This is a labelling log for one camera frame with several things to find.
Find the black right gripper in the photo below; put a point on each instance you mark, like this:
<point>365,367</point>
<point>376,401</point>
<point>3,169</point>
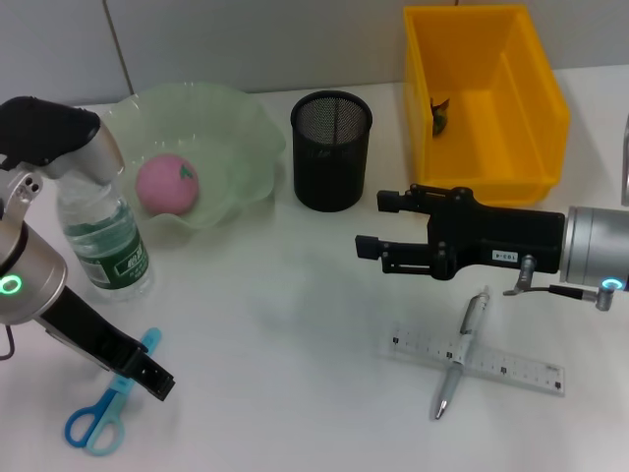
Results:
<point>491,236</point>

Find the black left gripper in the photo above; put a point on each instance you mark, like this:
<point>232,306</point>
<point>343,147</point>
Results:
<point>88,329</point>

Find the blue scissors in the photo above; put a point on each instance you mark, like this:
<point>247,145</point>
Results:
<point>119,389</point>

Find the green plastic wrapper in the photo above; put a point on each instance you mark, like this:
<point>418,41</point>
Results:
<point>440,115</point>

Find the clear green-label water bottle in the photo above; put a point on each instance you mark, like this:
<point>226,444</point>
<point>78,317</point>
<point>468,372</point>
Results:
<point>113,246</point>

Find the pink peach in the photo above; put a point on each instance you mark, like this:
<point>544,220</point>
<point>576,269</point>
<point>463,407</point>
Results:
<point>167,184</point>

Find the clear plastic ruler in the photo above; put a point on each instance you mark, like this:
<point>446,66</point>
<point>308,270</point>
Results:
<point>521,369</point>

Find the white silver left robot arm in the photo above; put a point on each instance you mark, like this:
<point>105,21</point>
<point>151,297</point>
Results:
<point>29,265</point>

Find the black mesh pen cup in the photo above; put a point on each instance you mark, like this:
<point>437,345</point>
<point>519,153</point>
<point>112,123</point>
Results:
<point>331,167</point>

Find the silver ballpoint pen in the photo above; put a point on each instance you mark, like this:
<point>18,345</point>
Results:
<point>464,339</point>

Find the pale green glass fruit plate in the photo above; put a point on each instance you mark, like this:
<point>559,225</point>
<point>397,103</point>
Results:
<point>221,162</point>

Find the yellow plastic bin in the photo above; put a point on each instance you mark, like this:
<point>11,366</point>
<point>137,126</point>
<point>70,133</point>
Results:
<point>491,147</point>

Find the silver right wrist connector plug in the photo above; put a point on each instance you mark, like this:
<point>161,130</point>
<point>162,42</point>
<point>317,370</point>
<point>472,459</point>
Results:
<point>525,268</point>

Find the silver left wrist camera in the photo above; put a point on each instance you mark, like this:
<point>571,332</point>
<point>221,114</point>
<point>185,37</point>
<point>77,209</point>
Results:
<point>98,147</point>

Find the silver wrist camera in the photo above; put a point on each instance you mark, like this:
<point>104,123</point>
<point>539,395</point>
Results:
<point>626,162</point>
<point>98,147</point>

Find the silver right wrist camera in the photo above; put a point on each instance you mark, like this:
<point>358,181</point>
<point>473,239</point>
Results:
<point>626,162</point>

